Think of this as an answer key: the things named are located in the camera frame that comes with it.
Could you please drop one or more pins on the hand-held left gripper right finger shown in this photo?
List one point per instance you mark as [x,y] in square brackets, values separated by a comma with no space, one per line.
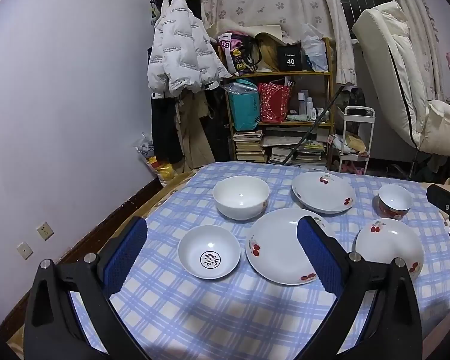
[318,255]

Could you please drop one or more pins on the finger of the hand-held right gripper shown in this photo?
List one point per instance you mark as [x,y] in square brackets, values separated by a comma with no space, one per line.
[440,197]

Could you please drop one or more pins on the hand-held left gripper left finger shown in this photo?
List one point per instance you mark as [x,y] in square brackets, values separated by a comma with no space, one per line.
[125,255]

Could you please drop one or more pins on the white cherry print plate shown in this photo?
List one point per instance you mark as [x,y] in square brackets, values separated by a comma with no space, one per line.
[277,243]
[322,191]

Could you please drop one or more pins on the small red patterned bowl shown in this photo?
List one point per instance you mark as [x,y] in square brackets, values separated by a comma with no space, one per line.
[395,198]

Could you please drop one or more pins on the white cherry print bowl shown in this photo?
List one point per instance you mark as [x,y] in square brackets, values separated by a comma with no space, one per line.
[388,243]

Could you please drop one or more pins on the white bowl with round emblem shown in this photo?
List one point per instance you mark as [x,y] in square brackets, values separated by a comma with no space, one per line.
[210,251]

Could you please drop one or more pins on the large plain white bowl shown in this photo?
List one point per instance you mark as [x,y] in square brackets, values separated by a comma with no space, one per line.
[242,198]

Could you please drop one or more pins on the plastic bag with yellow items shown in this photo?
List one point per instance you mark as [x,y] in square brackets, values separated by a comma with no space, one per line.
[161,165]

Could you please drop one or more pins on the blue plaid tablecloth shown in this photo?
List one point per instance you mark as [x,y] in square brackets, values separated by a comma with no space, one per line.
[210,307]

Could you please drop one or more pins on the white trolley cart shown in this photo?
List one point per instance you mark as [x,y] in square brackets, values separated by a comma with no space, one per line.
[354,146]

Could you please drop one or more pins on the pile of magazines and books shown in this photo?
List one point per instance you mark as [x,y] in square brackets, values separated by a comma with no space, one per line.
[307,152]

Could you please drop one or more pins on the dark green pole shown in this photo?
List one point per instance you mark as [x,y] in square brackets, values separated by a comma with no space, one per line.
[307,135]

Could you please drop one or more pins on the stack of old books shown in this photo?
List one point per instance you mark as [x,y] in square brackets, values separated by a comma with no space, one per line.
[249,146]

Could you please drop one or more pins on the cream recliner chair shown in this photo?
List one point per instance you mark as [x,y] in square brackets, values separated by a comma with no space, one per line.
[397,71]

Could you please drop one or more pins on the black pants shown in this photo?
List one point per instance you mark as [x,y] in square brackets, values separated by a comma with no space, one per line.
[165,127]

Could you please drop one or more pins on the beige coat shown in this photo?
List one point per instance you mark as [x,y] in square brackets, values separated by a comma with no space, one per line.
[195,131]

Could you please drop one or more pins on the group of toiletry bottles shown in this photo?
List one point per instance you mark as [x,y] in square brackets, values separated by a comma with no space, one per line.
[308,107]

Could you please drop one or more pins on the yellow wooden shelf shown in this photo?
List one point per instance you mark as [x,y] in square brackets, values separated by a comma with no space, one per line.
[332,93]

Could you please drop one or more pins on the black hanging garment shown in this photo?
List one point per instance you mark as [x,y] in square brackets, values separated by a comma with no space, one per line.
[217,127]

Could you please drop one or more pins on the red patterned bag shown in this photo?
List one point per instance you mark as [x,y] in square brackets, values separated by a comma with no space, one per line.
[273,101]

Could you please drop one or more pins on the teal bag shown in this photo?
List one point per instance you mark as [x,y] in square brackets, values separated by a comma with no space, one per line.
[243,105]

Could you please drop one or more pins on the white plastic bag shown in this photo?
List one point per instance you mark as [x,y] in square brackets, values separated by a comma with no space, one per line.
[315,48]

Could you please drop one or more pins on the black box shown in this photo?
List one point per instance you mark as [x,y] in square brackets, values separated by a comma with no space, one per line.
[289,59]

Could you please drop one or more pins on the brown bag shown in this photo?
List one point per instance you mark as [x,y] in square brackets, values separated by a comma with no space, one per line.
[270,52]

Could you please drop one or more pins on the printed dark bag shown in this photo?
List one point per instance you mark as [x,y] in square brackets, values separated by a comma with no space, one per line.
[238,54]

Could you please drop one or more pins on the white puffer jacket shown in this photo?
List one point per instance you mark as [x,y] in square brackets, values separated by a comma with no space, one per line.
[180,45]

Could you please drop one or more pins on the wall socket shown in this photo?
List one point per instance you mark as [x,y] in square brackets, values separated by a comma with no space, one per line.
[24,250]
[45,230]

